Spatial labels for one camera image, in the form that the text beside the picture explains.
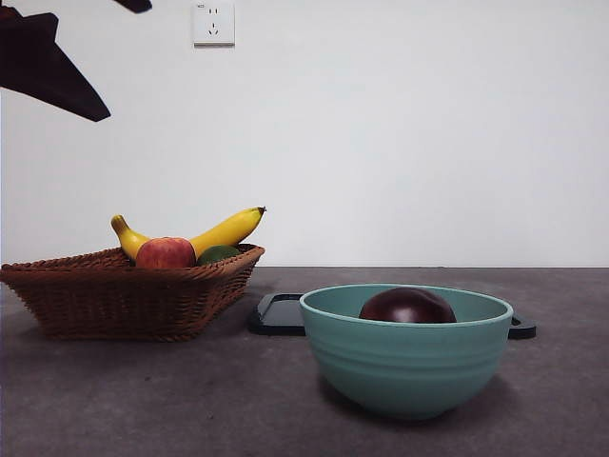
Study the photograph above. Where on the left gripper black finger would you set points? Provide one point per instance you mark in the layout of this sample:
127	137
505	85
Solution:
38	66
138	5

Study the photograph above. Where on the dark purple plum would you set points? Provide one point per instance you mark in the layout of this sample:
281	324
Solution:
406	307

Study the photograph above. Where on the teal ribbed bowl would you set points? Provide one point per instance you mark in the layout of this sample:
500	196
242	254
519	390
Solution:
404	366

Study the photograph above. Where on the red yellow apple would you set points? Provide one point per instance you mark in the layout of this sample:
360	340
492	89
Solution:
166	252

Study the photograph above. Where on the yellow banana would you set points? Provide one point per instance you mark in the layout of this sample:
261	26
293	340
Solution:
228	228

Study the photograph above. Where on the brown wicker basket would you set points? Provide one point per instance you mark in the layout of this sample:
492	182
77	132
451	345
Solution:
119	304

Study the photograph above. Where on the green round fruit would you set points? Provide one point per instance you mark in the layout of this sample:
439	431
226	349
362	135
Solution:
216	254

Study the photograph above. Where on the black rectangular tray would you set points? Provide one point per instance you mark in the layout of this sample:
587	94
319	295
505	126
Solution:
278	316

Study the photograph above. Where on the white wall socket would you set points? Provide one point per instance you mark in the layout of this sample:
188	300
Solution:
214	25

